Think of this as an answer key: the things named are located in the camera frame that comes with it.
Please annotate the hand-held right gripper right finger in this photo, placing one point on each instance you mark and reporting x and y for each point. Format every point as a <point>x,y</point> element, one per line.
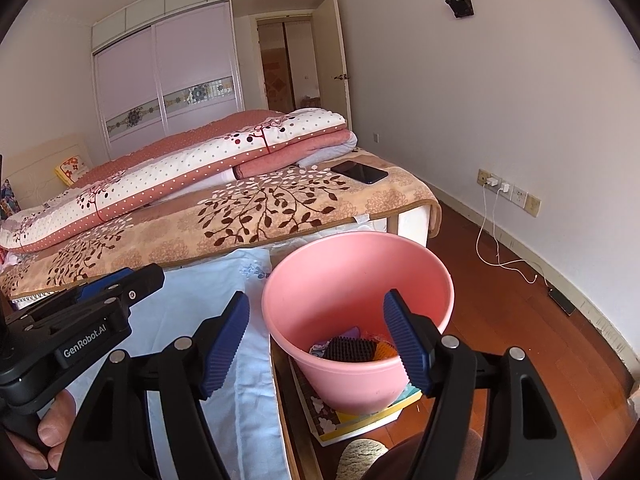
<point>407,340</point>

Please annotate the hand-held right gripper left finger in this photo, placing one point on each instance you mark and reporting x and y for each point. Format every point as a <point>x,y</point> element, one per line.
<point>225,350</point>

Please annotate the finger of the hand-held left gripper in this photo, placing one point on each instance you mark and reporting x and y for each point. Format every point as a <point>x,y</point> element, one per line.
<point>142,285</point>
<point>105,285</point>

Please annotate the yellow foam fruit net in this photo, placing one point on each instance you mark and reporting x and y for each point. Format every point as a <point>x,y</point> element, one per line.
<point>386,351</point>

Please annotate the black foam fruit net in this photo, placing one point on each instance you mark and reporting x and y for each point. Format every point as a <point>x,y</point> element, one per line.
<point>350,350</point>

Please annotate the pink plastic bin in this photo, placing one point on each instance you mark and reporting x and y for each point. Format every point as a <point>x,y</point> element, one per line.
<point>350,280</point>

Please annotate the person's left hand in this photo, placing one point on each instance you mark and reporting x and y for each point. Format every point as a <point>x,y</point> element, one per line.
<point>57,420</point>

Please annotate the light blue cloth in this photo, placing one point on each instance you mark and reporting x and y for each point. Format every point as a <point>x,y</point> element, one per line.
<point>200,285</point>

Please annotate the white quilted mattress pad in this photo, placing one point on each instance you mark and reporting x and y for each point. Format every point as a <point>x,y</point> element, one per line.
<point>32,301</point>

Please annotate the wooden table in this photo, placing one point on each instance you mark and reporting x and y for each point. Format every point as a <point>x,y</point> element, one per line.
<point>285,410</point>

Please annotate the book under bucket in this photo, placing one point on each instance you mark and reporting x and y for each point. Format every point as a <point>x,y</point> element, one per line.
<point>345,422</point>

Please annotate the cream wooden bed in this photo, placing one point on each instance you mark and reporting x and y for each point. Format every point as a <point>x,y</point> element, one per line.
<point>415,227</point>

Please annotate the person's leg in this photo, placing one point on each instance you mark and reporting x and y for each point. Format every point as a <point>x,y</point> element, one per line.
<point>400,460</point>

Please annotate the yellow floral pillow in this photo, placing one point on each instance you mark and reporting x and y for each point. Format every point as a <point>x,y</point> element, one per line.
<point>72,167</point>

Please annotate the beige fuzzy slipper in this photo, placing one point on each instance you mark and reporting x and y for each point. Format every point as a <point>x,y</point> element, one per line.
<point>362,457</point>

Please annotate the beige leaf-print blanket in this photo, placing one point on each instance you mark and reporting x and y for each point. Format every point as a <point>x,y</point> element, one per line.
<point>250,215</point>

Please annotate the colourful printed pillow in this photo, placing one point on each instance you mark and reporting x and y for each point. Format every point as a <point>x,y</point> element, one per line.
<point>7,200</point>

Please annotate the pink white dotted quilt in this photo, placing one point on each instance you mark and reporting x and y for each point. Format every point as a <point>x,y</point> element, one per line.
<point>200,160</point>

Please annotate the black device on floor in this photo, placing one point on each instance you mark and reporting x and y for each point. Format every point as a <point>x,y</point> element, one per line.
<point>561,301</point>

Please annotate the black smartphone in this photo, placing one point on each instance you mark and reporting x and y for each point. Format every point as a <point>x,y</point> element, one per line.
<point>360,171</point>

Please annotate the white sliding-door wardrobe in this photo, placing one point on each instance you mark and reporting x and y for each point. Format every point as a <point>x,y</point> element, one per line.
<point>195,60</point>

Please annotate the white room door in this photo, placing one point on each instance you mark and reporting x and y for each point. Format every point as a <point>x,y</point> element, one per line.
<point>340,35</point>

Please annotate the beige wall socket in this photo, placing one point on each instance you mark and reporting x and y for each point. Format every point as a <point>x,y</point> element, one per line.
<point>533,206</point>
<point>482,176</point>

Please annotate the white wall socket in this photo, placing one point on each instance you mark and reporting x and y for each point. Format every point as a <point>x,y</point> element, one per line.
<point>517,195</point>

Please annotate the black wall bracket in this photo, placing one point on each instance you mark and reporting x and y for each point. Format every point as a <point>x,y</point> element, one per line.
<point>460,6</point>

